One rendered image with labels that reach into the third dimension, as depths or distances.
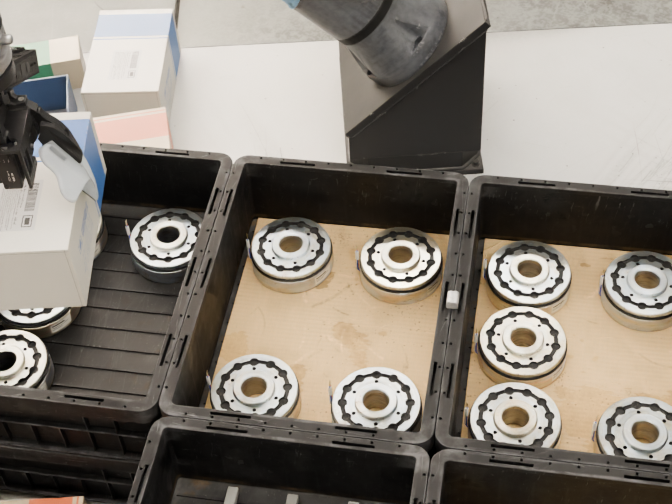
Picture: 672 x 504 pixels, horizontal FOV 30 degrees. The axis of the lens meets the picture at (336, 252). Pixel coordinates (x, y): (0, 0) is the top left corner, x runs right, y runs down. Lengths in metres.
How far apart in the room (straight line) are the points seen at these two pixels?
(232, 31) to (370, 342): 1.87
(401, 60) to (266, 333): 0.44
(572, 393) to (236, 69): 0.88
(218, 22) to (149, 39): 1.30
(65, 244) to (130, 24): 0.85
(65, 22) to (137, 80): 1.47
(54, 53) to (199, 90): 0.24
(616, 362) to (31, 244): 0.69
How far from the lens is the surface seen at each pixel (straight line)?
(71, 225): 1.28
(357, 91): 1.84
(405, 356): 1.51
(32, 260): 1.28
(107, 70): 1.99
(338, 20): 1.71
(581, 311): 1.56
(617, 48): 2.12
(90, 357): 1.56
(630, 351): 1.53
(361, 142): 1.83
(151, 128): 1.90
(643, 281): 1.58
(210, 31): 3.30
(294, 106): 2.01
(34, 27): 3.43
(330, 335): 1.53
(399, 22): 1.73
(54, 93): 2.05
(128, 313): 1.59
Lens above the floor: 2.05
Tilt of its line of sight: 49 degrees down
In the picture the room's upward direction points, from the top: 5 degrees counter-clockwise
